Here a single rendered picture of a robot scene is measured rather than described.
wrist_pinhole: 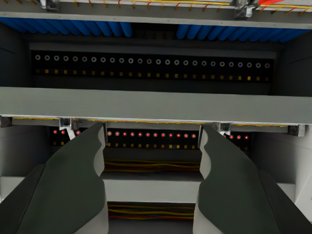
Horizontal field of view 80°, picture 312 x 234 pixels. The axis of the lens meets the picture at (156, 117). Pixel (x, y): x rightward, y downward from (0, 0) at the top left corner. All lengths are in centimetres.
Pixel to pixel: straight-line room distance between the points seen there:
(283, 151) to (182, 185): 25
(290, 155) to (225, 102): 23
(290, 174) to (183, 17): 39
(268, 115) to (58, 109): 34
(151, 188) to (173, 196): 5
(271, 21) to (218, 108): 15
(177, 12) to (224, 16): 7
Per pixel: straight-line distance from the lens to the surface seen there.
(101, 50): 45
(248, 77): 48
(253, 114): 34
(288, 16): 37
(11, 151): 52
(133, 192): 42
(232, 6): 34
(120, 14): 32
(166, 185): 41
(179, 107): 31
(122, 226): 66
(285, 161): 52
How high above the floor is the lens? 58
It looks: 26 degrees up
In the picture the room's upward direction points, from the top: 178 degrees counter-clockwise
